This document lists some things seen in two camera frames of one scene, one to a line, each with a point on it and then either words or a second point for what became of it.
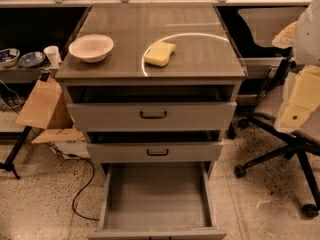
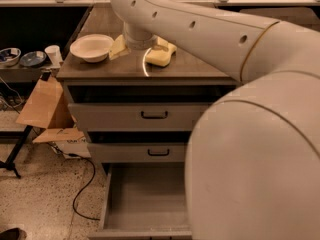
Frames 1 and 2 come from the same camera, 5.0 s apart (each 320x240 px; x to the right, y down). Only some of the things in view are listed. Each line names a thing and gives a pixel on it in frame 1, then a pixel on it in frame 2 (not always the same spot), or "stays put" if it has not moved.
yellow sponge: x=158 y=53 stays put
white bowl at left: x=9 y=57 stays put
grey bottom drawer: x=157 y=201 stays put
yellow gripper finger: x=286 y=38 to x=118 y=48
